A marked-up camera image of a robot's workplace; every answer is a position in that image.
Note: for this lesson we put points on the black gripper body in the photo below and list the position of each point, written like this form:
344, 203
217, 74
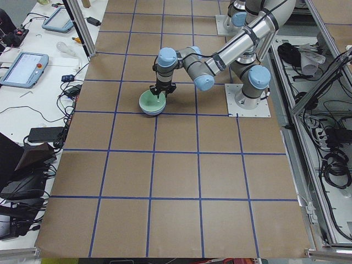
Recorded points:
162, 87

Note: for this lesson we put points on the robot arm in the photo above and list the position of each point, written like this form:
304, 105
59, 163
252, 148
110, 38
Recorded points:
236, 15
262, 19

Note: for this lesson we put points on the blue bowl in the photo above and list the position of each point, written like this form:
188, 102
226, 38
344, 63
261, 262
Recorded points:
152, 110

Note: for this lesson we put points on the green bowl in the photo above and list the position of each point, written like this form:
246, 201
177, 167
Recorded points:
147, 98

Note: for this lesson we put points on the clear light bulb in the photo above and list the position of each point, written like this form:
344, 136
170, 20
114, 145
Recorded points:
61, 46

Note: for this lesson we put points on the aluminium frame post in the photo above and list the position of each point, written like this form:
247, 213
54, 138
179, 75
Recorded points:
79, 23

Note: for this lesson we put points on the black power adapter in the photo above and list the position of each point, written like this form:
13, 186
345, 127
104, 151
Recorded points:
93, 21

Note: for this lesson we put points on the teach pendant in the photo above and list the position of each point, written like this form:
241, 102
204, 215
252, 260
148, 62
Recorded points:
25, 70
59, 21

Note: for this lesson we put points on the far teach pendant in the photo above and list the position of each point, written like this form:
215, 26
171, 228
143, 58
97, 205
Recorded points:
59, 21

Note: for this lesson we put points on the near teach pendant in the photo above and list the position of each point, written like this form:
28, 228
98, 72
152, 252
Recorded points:
25, 70

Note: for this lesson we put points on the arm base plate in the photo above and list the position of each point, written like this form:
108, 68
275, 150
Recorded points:
222, 28
239, 105

